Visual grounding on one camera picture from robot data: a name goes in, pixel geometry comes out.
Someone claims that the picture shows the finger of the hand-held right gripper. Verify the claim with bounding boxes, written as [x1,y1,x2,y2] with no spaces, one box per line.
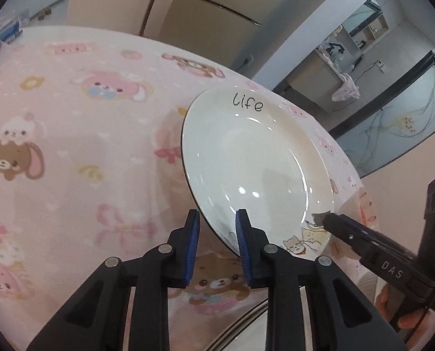
[323,213,386,261]

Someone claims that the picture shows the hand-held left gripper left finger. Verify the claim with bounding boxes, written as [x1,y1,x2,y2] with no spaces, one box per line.
[27,209,201,351]

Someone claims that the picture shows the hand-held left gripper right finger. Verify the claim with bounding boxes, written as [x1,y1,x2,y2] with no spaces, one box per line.
[235,208,411,351]

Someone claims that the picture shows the white plate with cat print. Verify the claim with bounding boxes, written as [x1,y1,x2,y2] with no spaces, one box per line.
[181,87,336,262]

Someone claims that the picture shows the person's right hand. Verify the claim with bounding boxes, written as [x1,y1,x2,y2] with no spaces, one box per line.
[376,284,435,341]

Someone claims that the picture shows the white plate with dark rim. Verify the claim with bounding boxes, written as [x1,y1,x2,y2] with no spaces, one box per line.
[199,298,272,351]

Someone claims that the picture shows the frosted glass sliding door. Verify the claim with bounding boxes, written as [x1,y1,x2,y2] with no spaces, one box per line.
[328,50,435,180]

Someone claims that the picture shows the pink cartoon printed tablecloth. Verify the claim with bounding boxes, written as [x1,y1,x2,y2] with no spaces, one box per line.
[0,25,379,351]

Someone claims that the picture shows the white hanging cloth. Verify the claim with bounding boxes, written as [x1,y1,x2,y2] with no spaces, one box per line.
[332,73,360,103]

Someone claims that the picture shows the grey sideboard counter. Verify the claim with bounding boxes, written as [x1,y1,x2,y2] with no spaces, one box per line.
[274,46,364,116]

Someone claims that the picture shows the beige tall cabinet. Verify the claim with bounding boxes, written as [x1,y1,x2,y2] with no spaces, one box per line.
[142,0,306,44]

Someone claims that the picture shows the stack of books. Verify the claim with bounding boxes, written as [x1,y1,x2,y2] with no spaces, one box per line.
[0,10,32,54]

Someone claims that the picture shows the open wall shelf cabinet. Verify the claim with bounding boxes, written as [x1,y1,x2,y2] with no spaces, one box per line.
[343,0,391,51]

